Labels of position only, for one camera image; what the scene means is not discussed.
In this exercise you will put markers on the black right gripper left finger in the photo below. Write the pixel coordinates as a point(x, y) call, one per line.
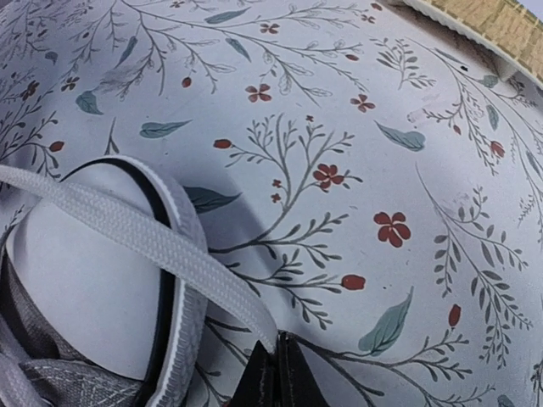
point(256, 387)

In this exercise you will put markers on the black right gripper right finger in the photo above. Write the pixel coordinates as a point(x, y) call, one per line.
point(296, 383)

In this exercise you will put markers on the grey canvas sneaker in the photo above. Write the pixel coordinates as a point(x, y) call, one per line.
point(85, 319)

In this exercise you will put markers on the white shoelace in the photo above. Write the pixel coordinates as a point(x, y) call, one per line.
point(169, 250)

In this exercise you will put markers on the floral patterned table mat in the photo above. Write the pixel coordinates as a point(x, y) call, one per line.
point(362, 168)

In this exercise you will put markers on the woven bamboo tray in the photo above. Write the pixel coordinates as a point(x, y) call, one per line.
point(511, 30)

